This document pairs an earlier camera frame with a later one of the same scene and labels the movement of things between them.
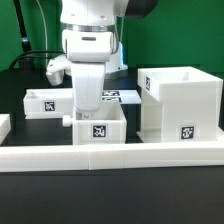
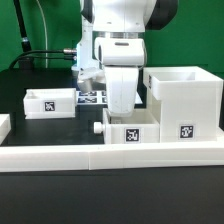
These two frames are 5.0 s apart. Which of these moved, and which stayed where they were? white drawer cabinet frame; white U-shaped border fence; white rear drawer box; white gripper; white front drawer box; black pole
Moved: white front drawer box; white gripper
Stayed: black pole; white drawer cabinet frame; white U-shaped border fence; white rear drawer box
